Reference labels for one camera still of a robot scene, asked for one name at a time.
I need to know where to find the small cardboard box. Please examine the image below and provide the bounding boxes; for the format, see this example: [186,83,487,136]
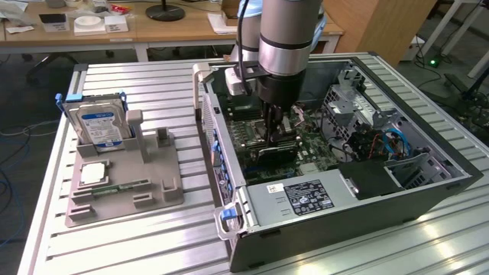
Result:
[221,0,241,19]

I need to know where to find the stack of white papers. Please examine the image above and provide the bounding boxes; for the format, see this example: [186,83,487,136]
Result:
[206,13,239,36]

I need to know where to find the silver chipset heatsink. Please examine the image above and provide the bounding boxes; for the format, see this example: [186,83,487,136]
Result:
[299,163,325,175]

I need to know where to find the white box with round bowl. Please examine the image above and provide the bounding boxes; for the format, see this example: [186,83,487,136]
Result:
[73,15,108,37]

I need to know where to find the silver socket cover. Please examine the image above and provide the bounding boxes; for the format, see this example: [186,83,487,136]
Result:
[290,105,307,127]

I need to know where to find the green motherboard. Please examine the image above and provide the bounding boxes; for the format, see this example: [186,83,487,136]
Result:
[225,101,342,186]

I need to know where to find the white box black lid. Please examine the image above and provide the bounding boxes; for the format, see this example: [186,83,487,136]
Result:
[37,13,72,33]

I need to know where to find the silver CPU chip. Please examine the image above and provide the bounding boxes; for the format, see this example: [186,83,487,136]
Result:
[78,163,108,184]

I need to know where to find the wooden cabinet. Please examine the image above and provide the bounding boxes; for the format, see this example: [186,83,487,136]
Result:
[323,0,438,67]

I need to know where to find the white table frame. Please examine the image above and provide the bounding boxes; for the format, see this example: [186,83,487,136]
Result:
[418,0,489,80]

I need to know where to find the grey parts rack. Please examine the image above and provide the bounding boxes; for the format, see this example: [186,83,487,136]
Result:
[64,110,183,229]

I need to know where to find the grey power supply unit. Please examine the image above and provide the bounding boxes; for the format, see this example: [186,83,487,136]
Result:
[243,168,359,227]

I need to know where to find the wooden desk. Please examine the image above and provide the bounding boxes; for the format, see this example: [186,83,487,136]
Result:
[0,0,345,55]

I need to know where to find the black plastic shroud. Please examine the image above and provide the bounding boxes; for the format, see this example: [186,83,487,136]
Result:
[338,159,407,201]

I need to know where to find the green graphics card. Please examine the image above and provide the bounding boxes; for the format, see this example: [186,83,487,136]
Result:
[238,137,299,164]

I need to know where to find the small white box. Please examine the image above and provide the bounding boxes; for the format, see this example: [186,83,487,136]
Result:
[102,15,129,34]

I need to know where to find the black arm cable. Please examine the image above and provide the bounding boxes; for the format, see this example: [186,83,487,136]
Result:
[234,0,253,97]

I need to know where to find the hard disk blue label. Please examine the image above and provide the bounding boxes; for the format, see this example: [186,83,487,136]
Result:
[62,99,129,154]

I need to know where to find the CPU socket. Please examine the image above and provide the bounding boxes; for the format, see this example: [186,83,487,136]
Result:
[243,120,267,140]

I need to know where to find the green RAM stick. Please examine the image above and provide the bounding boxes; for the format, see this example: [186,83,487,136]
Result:
[90,182,147,197]

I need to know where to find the metal disk bay cage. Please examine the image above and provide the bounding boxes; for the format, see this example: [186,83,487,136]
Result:
[322,68,382,138]

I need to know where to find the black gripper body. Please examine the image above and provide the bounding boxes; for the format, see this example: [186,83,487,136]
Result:
[254,72,305,107]

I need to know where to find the black open PC case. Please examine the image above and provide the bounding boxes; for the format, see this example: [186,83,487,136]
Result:
[190,56,486,273]

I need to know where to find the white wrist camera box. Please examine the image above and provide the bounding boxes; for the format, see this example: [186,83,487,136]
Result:
[223,68,257,97]

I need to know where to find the black round lamp base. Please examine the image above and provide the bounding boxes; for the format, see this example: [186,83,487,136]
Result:
[143,0,186,22]

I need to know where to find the blue SATA wire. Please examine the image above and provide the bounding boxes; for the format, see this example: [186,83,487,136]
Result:
[382,129,413,159]

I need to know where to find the blue disk carrier bracket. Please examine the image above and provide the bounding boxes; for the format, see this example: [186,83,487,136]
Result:
[54,91,133,138]

